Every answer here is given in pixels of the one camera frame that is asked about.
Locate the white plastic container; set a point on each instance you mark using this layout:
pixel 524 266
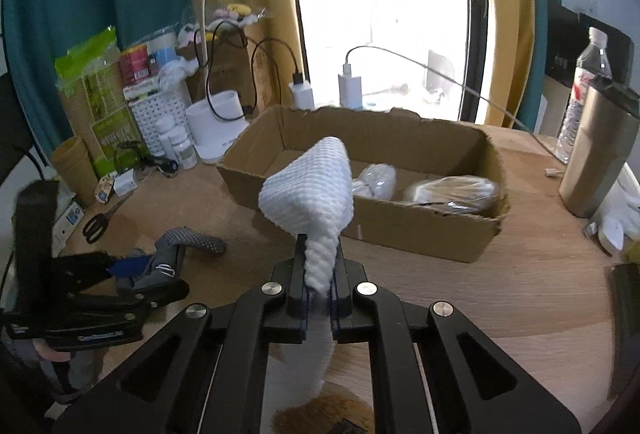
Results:
pixel 620 214

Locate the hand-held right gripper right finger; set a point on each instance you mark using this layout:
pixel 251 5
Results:
pixel 342 284

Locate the stack of paper cups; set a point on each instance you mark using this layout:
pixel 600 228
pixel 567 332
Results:
pixel 72 169

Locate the black flashlight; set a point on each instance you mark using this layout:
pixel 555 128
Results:
pixel 162 164

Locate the yellow curtain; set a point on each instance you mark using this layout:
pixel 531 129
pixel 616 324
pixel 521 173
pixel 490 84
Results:
pixel 260 14
pixel 505 14

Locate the brown paper bag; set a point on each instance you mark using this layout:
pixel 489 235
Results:
pixel 225 69

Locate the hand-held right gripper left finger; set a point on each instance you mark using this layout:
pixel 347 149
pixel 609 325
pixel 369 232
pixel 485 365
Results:
pixel 296 281

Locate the white perforated basket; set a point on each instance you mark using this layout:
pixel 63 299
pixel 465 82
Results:
pixel 155 112

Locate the red can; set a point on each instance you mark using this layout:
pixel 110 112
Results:
pixel 134 64

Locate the white charger with black plug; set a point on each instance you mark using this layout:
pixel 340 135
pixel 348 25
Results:
pixel 302 95

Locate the steel tumbler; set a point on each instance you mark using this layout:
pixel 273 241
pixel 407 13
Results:
pixel 597 154

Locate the black door frame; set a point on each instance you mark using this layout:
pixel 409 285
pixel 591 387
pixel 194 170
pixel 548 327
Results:
pixel 472 14

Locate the green snack packet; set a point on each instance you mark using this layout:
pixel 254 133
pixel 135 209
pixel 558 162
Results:
pixel 100 114

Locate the small white card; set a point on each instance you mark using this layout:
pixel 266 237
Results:
pixel 125 182

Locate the white waffle cloth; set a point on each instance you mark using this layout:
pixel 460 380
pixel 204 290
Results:
pixel 310 184

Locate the white pill bottle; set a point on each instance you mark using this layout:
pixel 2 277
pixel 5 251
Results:
pixel 186 154
pixel 164 137

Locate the white crumpled plastic bag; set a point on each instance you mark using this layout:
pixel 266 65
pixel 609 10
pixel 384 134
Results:
pixel 175 72

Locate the clear water bottle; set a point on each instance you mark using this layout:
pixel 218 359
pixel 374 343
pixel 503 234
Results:
pixel 590 64

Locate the grey sock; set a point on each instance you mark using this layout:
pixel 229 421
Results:
pixel 200 241

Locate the plastic-wrapped beige bundle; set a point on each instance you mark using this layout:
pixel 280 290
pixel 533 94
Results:
pixel 450 194

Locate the cardboard box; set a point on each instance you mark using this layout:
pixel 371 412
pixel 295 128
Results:
pixel 400 234

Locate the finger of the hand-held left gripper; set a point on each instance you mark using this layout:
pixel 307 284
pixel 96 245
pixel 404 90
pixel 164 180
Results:
pixel 127 266
pixel 160 294

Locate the person's left hand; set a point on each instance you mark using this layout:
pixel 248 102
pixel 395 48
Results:
pixel 52 351

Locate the small white box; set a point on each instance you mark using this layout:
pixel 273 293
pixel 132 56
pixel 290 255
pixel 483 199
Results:
pixel 67 219

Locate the white paper roll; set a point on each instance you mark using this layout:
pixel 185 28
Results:
pixel 164 45

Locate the white usb charger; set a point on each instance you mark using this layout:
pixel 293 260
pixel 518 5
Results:
pixel 351 87

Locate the black scissors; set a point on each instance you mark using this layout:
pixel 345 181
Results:
pixel 97 224

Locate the wrapped plush flowers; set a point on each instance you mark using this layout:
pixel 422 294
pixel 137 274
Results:
pixel 235 12

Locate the dark flat object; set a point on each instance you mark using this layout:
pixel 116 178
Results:
pixel 627 329

